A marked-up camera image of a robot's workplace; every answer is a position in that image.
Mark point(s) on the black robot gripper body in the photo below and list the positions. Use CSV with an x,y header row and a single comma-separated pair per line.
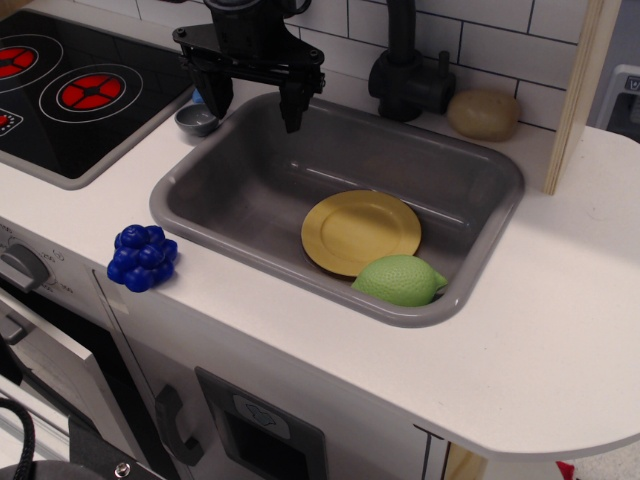
x,y
253,36

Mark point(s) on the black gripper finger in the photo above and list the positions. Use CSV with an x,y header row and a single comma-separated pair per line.
x,y
294,101
215,85

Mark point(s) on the blue toy blueberry cluster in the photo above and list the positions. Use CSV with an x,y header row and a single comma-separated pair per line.
x,y
143,258

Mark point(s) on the grey plastic sink basin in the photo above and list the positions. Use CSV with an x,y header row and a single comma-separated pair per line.
x,y
245,190

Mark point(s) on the yellow toy plate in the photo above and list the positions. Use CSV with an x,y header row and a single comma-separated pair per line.
x,y
347,231

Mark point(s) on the small blue object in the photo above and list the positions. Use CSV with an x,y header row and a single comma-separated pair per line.
x,y
197,97

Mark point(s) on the small grey bowl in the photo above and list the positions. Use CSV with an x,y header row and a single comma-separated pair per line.
x,y
196,120

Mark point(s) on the black toy faucet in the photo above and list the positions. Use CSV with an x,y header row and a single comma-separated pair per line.
x,y
403,84

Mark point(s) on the black toy stove top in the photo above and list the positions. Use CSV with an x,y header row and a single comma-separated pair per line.
x,y
75,99

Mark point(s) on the beige toy potato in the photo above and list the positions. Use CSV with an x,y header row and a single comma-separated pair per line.
x,y
485,115

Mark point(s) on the green toy lime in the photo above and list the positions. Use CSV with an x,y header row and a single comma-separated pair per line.
x,y
402,280

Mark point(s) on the grey oven knob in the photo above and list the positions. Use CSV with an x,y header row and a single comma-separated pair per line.
x,y
23,268

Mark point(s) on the grey dishwasher panel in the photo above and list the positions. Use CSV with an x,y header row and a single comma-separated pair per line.
x,y
262,437

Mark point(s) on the grey oven door handle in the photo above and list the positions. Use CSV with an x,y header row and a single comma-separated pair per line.
x,y
11,331

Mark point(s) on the light wooden side post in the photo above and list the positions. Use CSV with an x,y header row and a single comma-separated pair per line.
x,y
597,29

